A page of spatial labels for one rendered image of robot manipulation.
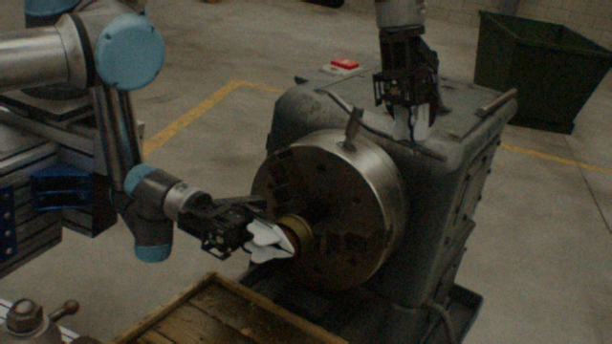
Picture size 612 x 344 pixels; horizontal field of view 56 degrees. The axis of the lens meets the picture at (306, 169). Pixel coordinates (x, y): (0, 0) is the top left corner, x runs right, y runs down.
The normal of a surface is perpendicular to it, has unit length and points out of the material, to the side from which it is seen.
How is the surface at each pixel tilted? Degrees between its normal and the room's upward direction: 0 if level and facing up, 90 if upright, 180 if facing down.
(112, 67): 89
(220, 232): 90
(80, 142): 90
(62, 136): 90
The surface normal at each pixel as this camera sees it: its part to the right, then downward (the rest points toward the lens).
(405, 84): -0.49, 0.32
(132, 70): 0.66, 0.41
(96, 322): 0.17, -0.88
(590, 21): -0.24, 0.39
